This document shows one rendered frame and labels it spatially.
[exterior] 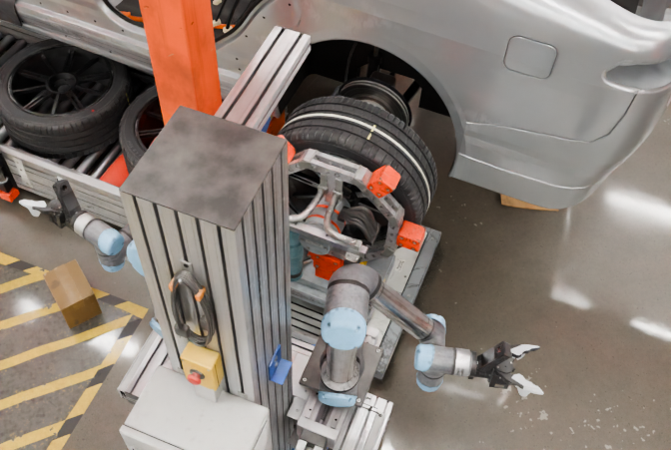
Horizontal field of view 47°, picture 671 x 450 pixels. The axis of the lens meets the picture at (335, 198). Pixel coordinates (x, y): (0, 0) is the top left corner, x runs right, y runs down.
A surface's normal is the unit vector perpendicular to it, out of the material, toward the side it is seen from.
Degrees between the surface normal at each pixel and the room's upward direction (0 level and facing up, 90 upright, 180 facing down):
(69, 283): 0
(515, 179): 90
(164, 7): 90
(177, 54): 90
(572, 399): 0
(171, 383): 0
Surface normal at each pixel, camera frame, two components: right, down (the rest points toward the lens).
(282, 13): -0.39, 0.73
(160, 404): 0.04, -0.61
